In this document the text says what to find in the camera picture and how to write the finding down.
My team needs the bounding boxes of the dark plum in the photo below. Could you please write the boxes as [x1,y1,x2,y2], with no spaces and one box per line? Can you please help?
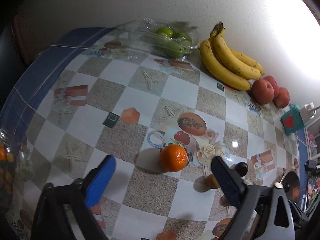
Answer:
[234,162,248,177]

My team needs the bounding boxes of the small brown longan fruit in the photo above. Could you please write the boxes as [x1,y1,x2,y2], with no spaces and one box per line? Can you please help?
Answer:
[206,174,220,189]

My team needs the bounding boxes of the orange tangerine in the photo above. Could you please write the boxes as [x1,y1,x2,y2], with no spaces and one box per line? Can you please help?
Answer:
[159,144,188,172]

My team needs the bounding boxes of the round steel bowl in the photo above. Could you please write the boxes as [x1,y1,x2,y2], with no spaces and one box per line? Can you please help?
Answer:
[280,170,300,204]

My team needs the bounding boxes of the black power adapter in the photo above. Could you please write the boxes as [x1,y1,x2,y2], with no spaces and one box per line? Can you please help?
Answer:
[304,159,317,172]

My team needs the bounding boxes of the clear box of kumquats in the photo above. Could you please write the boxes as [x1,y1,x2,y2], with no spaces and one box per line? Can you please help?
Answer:
[1,128,32,209]

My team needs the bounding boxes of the teal toy box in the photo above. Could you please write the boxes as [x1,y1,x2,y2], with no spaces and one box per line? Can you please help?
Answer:
[280,105,306,136]

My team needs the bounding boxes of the red apple right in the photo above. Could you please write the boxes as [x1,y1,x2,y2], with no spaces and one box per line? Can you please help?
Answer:
[273,87,290,108]

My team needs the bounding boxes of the red apple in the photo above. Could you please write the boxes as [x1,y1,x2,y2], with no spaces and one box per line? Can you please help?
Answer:
[273,87,290,108]
[251,79,274,105]
[263,75,279,99]

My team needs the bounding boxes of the checkered patterned tablecloth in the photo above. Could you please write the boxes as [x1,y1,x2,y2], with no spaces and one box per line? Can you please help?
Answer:
[1,28,307,239]

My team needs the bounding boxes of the red apple front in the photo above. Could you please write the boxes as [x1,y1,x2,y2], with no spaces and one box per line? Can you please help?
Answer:
[251,79,274,105]

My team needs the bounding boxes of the red apple middle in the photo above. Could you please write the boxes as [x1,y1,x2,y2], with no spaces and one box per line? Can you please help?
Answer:
[263,75,279,99]

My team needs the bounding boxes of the yellow banana bunch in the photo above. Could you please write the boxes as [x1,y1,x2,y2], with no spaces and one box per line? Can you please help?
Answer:
[200,22,265,91]

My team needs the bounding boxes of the clear box of green fruit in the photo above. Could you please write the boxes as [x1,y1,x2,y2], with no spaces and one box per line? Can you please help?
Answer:
[124,18,200,61]

